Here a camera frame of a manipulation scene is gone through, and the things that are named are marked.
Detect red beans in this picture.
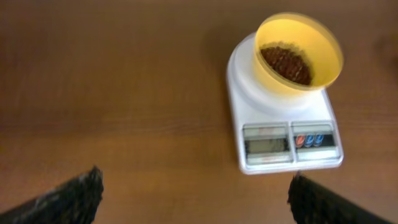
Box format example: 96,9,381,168
260,47,312,86

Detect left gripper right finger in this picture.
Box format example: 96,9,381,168
287,172,391,224

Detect yellow plastic bowl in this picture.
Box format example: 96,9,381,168
252,12,344,97

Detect white digital kitchen scale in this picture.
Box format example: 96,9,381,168
226,34,344,175

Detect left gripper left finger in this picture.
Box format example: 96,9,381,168
1,166,104,224

